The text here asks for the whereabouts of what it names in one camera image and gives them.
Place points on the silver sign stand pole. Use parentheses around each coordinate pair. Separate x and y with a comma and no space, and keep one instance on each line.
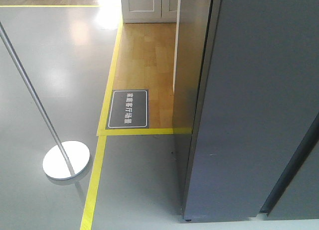
(35,96)

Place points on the round silver stand base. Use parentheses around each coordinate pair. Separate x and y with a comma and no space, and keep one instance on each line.
(55,166)

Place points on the dark floor label sign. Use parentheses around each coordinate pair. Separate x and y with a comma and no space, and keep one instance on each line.
(128,109)

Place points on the fridge door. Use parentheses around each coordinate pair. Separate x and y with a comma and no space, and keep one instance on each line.
(261,97)

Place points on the white panelled cupboard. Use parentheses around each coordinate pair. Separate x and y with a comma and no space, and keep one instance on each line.
(149,11)

